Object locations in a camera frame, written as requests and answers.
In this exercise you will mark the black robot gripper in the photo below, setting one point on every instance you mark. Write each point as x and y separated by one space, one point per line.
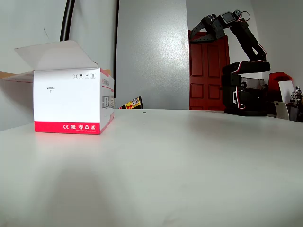
211 26

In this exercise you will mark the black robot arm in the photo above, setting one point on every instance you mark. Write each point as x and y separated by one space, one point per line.
246 40

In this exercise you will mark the black yellow packet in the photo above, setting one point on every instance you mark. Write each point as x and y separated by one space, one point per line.
133 103

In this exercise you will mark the open cardboard box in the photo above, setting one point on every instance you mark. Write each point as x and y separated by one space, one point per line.
67 101

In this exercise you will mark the grey frosted partition panel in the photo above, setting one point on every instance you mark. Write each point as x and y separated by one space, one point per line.
151 52

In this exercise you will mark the red wooden door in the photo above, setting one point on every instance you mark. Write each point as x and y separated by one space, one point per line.
208 89

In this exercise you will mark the grey metal rack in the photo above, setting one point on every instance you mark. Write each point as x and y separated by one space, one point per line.
254 82

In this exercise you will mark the white board panel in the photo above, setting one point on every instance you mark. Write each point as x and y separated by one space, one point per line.
286 91

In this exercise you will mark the white chair back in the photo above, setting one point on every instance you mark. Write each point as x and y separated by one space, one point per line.
282 110

